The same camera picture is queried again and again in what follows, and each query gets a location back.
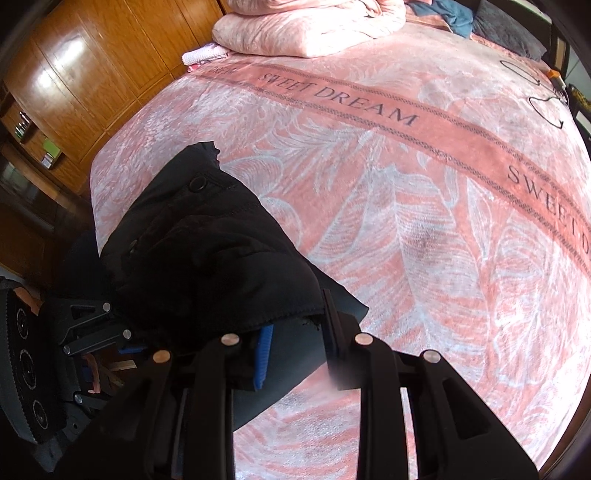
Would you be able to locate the white pink folded towel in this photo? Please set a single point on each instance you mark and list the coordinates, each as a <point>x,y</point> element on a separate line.
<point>205,54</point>

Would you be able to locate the grey pillow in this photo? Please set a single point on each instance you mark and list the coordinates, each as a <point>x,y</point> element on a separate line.
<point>498,27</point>

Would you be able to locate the black wooden headboard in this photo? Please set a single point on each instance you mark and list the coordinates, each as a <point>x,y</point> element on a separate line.
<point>558,51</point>

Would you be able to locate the blue garment on bed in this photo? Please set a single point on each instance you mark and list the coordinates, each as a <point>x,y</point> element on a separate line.
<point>457,16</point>

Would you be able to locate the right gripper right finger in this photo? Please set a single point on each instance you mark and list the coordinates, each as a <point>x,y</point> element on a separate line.
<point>339,330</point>

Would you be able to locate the cluttered right nightstand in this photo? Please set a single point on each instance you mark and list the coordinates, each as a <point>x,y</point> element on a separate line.
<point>577,103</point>

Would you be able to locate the black pants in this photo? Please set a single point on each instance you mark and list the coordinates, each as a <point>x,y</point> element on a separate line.
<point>197,253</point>

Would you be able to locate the orange wooden wardrobe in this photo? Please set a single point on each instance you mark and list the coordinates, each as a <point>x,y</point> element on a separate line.
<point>89,66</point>

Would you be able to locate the folded pink duvet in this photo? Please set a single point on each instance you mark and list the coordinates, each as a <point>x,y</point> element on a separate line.
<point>305,29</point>

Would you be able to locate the pink patterned bed blanket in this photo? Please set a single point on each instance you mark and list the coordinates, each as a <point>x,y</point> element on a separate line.
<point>437,178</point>

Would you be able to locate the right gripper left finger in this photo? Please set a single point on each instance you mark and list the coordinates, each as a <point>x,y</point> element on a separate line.
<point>262,356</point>

